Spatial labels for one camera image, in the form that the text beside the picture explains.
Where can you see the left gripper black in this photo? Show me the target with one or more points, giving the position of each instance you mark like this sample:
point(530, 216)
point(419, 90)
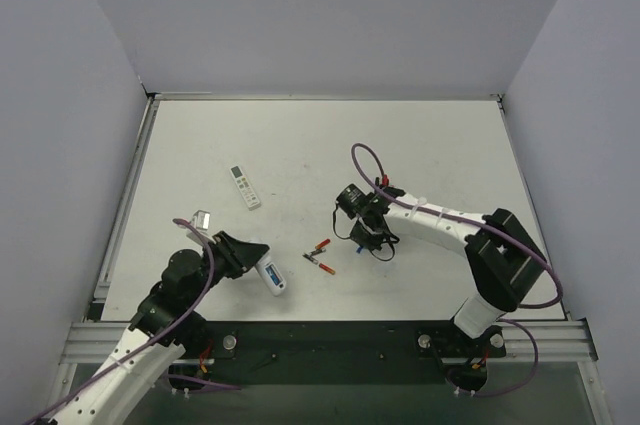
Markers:
point(230, 255)

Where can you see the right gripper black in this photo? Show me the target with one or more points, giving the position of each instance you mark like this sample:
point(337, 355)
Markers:
point(364, 227)

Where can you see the white rounded remote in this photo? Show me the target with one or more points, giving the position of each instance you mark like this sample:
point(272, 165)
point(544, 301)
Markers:
point(260, 267)

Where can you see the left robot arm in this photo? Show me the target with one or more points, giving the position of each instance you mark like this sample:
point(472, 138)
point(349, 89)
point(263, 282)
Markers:
point(165, 327)

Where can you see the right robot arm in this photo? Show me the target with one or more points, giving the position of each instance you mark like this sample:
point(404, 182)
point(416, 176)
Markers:
point(496, 246)

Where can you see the white air conditioner remote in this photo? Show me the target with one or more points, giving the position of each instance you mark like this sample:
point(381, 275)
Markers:
point(245, 188)

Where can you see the red orange battery upper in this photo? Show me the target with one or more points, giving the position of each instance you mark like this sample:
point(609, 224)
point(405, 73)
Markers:
point(322, 244)

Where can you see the red orange battery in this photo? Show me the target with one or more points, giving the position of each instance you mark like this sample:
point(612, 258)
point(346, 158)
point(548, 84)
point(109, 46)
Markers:
point(322, 244)
point(327, 269)

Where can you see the red orange battery lower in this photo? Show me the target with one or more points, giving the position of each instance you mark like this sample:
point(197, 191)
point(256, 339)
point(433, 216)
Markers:
point(327, 269)

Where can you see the dark grey battery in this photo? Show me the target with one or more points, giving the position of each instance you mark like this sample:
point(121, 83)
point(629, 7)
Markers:
point(311, 258)

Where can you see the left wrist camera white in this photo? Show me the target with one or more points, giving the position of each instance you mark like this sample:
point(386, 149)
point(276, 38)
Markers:
point(196, 228)

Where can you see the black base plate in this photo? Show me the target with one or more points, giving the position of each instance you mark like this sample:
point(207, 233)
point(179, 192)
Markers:
point(250, 353)

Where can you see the aluminium front rail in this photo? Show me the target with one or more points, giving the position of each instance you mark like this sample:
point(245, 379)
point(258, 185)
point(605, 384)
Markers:
point(91, 342)

